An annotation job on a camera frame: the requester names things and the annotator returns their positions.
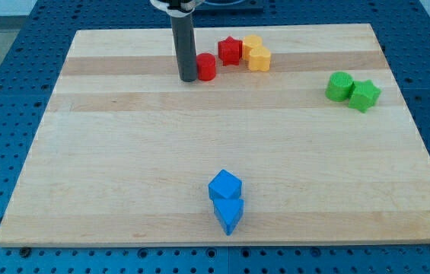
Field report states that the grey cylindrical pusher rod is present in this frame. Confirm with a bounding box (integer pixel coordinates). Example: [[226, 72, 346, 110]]
[[170, 14, 198, 82]]

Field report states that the blue triangle block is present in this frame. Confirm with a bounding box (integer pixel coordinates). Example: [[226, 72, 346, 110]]
[[213, 199, 244, 236]]

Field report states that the blue cube block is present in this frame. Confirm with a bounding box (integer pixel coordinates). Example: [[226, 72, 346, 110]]
[[209, 170, 242, 200]]

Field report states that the red star block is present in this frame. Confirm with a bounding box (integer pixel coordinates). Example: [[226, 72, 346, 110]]
[[218, 37, 242, 66]]

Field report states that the green star block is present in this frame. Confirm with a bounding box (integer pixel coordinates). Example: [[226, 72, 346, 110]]
[[349, 80, 381, 113]]

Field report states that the red cylinder block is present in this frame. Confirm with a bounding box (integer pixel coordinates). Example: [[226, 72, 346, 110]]
[[196, 53, 216, 81]]

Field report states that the yellow heart block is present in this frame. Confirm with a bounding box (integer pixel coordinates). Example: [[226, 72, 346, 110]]
[[248, 46, 272, 72]]

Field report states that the yellow hexagon block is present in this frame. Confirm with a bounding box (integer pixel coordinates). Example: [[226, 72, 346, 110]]
[[242, 34, 263, 61]]

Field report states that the wooden board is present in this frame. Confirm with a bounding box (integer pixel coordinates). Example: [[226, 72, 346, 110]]
[[0, 24, 430, 247]]

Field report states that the green cylinder block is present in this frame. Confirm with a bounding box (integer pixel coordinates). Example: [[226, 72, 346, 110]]
[[325, 72, 353, 102]]

